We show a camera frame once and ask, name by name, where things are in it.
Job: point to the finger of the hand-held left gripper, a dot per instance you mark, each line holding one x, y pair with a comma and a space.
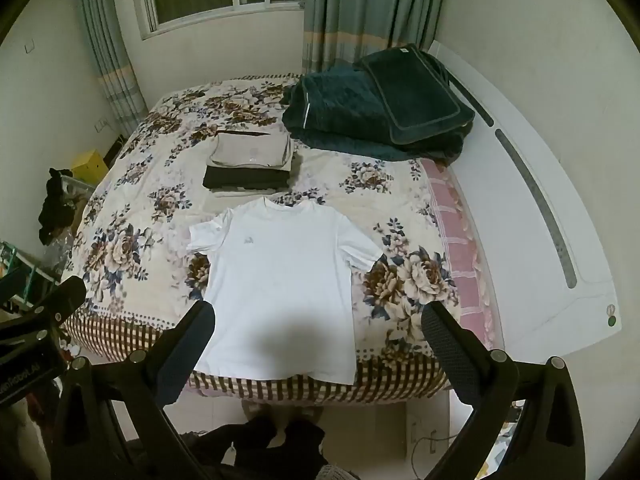
65, 297

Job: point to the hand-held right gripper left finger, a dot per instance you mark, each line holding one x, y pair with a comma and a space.
192, 340

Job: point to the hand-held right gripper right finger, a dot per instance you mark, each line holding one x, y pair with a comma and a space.
450, 350

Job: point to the white t-shirt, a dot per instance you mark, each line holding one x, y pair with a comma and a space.
280, 285

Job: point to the dark clothes pile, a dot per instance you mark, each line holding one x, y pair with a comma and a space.
260, 445

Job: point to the green rack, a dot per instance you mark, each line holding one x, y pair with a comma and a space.
30, 270

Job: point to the pink striped sheet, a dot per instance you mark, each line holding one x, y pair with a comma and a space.
470, 285

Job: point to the floral blanket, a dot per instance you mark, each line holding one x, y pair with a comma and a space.
150, 200

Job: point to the yellow box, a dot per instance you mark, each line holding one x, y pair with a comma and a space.
90, 162

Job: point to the white headboard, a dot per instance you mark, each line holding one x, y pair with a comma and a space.
500, 220

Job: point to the grey folded garment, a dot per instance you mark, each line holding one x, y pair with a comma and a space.
250, 150

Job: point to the grey-green curtain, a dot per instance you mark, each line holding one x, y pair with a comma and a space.
110, 60
360, 10

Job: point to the dark green quilt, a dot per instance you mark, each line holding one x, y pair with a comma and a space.
340, 110

